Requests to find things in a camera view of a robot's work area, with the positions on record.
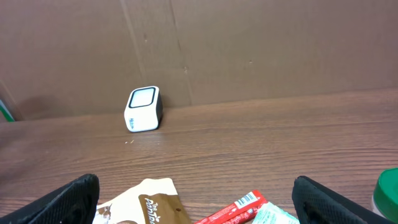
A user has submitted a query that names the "green lid small jar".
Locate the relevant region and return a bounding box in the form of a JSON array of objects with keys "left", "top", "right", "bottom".
[{"left": 371, "top": 167, "right": 398, "bottom": 223}]

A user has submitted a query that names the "red stick snack packet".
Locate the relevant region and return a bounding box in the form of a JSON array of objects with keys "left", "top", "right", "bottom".
[{"left": 195, "top": 190, "right": 268, "bottom": 224}]

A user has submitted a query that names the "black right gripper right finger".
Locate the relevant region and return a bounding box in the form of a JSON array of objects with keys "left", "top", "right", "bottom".
[{"left": 292, "top": 175, "right": 393, "bottom": 224}]

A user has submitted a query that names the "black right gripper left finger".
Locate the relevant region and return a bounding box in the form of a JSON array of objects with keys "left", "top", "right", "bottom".
[{"left": 1, "top": 174, "right": 100, "bottom": 224}]

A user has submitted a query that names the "grey plastic mesh basket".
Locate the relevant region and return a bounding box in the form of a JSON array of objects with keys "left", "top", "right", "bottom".
[{"left": 0, "top": 100, "right": 15, "bottom": 122}]

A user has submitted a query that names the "beige brown snack bag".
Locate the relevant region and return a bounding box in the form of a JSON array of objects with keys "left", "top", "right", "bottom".
[{"left": 93, "top": 178, "right": 192, "bottom": 224}]

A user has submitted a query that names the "teal snack packet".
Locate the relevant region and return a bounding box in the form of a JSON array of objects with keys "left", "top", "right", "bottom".
[{"left": 252, "top": 202, "right": 300, "bottom": 224}]

